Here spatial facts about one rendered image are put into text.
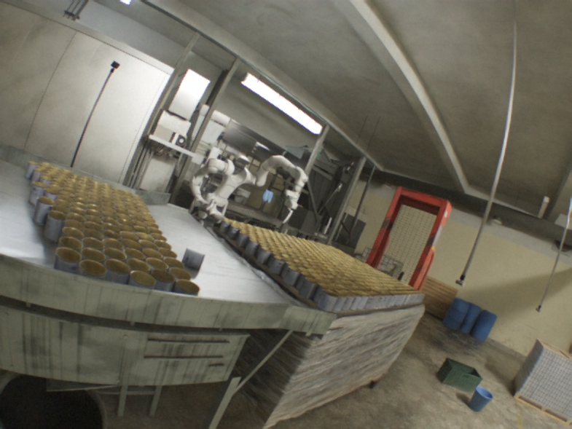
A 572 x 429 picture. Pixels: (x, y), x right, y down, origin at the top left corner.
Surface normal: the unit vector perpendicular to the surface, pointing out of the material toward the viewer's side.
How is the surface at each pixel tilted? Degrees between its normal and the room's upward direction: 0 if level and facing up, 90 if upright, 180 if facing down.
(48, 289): 90
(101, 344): 90
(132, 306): 90
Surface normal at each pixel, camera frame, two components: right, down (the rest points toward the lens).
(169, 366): 0.61, 0.29
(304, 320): 0.38, 0.21
